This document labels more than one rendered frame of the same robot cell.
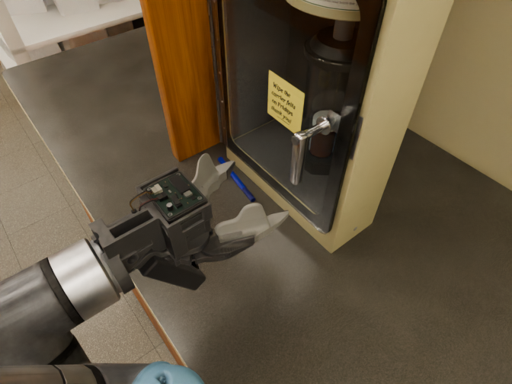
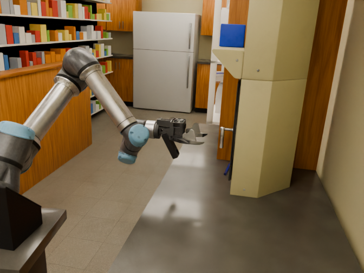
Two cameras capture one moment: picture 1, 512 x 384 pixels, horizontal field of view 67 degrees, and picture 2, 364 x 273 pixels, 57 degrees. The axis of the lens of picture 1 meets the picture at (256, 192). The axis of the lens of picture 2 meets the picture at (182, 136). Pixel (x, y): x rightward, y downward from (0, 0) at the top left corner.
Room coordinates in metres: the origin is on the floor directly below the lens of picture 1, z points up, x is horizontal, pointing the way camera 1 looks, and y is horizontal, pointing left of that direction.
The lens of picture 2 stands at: (-0.59, -0.91, 1.58)
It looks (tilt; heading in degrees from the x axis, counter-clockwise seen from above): 18 degrees down; 48
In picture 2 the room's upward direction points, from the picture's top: 3 degrees clockwise
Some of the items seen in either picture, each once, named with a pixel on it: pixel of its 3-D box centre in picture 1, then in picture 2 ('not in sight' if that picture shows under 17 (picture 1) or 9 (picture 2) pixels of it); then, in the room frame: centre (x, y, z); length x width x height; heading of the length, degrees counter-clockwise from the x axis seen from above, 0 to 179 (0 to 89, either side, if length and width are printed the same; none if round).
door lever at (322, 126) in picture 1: (307, 152); (226, 137); (0.39, -0.07, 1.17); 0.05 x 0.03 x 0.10; 128
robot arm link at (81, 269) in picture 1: (88, 273); (152, 129); (0.20, 0.17, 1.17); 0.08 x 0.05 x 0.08; 38
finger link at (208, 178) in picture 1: (207, 171); (196, 129); (0.35, 0.06, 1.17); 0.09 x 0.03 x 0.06; 155
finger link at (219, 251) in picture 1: (216, 240); (182, 139); (0.26, 0.05, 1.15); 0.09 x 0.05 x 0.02; 102
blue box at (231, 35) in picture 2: not in sight; (232, 35); (0.53, 0.07, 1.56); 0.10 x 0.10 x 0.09; 38
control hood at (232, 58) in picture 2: not in sight; (229, 60); (0.46, 0.01, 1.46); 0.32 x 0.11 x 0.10; 38
